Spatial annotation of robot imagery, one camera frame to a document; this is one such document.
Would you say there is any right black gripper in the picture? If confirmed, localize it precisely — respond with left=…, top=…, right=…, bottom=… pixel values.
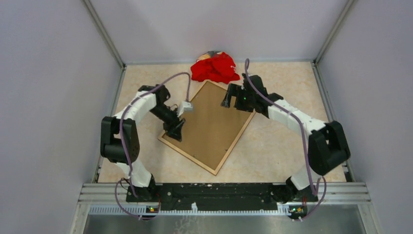
left=221, top=83, right=256, bottom=113

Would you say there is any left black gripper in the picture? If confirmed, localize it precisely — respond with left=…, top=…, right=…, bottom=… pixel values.
left=149, top=103, right=185, bottom=141

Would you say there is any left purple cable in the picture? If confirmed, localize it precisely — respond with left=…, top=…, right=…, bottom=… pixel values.
left=114, top=72, right=192, bottom=221

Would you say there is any wooden picture frame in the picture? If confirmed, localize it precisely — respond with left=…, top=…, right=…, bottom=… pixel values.
left=157, top=79, right=256, bottom=176

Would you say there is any aluminium front rail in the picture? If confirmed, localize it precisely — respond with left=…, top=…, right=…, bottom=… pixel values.
left=78, top=182, right=371, bottom=216

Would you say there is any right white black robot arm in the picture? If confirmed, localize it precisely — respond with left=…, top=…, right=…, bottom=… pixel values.
left=221, top=74, right=351, bottom=203

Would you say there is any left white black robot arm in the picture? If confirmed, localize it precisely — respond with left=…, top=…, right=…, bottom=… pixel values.
left=100, top=84, right=185, bottom=202

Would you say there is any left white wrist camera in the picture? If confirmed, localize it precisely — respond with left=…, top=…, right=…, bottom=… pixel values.
left=177, top=101, right=193, bottom=117

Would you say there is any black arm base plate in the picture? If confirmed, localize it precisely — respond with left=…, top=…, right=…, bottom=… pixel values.
left=126, top=183, right=318, bottom=211

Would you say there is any red crumpled cloth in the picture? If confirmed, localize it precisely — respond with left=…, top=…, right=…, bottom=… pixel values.
left=190, top=51, right=240, bottom=84

